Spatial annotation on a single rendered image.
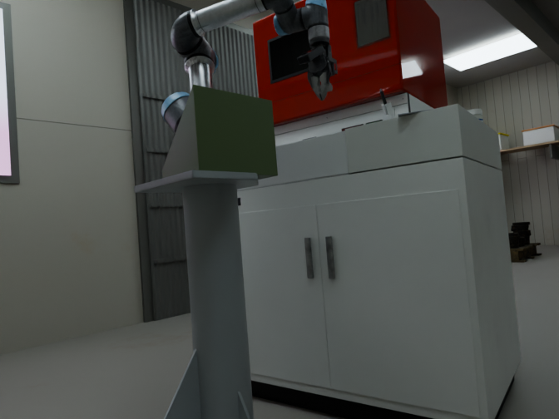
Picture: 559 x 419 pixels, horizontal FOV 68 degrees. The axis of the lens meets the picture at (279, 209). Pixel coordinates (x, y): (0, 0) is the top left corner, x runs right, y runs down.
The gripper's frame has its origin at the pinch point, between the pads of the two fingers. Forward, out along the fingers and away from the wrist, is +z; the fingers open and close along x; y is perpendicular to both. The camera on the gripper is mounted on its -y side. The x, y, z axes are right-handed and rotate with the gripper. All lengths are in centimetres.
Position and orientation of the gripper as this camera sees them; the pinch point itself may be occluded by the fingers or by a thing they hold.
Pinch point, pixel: (320, 96)
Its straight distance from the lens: 151.1
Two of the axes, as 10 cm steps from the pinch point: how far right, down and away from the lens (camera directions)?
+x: -8.0, 0.9, 6.0
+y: 6.0, -0.1, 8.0
